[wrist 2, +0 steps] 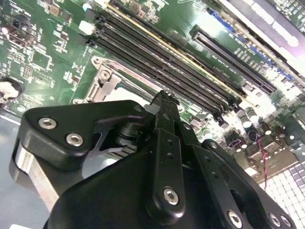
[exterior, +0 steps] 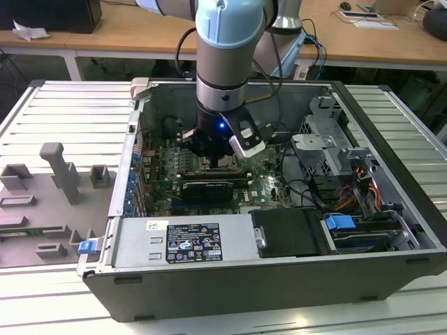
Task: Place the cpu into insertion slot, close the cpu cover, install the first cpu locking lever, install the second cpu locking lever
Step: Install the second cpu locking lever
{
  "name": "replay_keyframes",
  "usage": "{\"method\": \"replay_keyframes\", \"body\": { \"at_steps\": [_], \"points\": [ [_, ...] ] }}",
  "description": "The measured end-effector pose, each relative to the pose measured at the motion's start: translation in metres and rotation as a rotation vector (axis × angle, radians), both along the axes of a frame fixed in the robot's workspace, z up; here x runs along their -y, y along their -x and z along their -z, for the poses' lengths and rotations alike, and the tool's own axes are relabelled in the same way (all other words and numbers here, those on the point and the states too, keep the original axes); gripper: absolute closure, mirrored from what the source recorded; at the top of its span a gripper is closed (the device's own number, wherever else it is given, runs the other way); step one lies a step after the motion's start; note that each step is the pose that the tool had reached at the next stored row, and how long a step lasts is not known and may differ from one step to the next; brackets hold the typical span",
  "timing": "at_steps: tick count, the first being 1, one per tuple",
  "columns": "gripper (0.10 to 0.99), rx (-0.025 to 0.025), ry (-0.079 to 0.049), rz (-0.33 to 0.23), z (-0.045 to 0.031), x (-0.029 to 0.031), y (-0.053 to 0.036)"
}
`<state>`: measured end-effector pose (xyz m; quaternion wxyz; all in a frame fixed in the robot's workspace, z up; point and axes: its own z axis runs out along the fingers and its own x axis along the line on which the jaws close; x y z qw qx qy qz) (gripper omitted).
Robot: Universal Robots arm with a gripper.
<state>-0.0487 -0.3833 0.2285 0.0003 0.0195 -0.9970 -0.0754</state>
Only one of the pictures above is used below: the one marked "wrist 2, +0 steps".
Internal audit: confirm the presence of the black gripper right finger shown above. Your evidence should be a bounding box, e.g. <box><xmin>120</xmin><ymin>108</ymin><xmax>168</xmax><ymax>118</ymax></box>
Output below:
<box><xmin>175</xmin><ymin>102</ymin><xmax>298</xmax><ymax>229</ymax></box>

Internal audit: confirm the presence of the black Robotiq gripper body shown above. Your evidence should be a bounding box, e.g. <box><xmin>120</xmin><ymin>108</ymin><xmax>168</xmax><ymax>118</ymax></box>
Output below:
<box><xmin>42</xmin><ymin>120</ymin><xmax>224</xmax><ymax>229</ymax></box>

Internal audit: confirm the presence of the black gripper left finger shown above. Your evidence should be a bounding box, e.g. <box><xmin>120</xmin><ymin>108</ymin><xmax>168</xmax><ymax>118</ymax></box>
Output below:
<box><xmin>9</xmin><ymin>91</ymin><xmax>187</xmax><ymax>226</ymax></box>

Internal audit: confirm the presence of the silver CPU plate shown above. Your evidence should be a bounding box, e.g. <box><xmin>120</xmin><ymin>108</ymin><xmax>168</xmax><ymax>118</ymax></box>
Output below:
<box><xmin>106</xmin><ymin>82</ymin><xmax>155</xmax><ymax>107</ymax></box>

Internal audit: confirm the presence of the metal socket cover frame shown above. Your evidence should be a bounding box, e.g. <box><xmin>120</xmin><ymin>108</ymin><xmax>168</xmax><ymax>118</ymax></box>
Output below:
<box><xmin>85</xmin><ymin>68</ymin><xmax>163</xmax><ymax>105</ymax></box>

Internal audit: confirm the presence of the thin wire locking lever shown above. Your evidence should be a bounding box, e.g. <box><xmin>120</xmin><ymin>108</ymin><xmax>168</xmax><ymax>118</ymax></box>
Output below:
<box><xmin>104</xmin><ymin>59</ymin><xmax>163</xmax><ymax>94</ymax></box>

